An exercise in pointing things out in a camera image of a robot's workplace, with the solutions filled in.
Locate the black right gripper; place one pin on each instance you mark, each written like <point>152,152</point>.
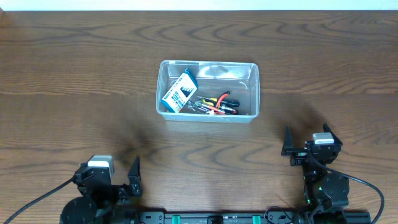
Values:
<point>304,150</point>

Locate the small yellow black screwdriver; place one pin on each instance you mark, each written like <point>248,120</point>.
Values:
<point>213,101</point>

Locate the red black side cutters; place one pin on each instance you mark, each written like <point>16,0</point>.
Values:
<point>220,98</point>

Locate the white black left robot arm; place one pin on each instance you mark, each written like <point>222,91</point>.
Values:
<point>103,202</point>

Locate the silver offset ring wrench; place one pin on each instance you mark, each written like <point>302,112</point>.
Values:
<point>194,107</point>

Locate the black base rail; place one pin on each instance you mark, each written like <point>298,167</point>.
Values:
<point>271,216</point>

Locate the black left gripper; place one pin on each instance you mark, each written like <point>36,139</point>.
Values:
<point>117,190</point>

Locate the blue white small box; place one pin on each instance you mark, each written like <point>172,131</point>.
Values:
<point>180,92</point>

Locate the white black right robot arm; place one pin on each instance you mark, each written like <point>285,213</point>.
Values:
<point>325,193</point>

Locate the clear plastic container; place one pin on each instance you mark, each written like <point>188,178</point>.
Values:
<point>214,78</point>

